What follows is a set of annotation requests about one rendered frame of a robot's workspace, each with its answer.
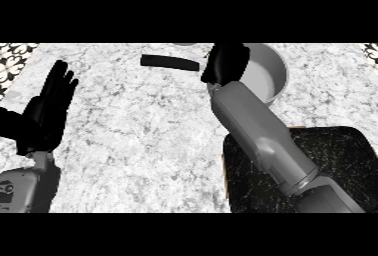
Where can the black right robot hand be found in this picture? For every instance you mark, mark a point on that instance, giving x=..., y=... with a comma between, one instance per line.
x=224, y=63

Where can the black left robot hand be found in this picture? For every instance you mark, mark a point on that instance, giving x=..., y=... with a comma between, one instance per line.
x=44, y=110

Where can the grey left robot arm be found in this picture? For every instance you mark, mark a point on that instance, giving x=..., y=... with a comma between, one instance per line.
x=26, y=185

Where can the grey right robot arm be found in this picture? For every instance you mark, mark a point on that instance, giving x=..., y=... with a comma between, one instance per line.
x=275, y=146

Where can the grey metal pot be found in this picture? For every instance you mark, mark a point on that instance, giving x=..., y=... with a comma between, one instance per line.
x=263, y=71

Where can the black speckled tray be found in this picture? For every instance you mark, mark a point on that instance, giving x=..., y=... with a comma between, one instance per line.
x=339, y=160

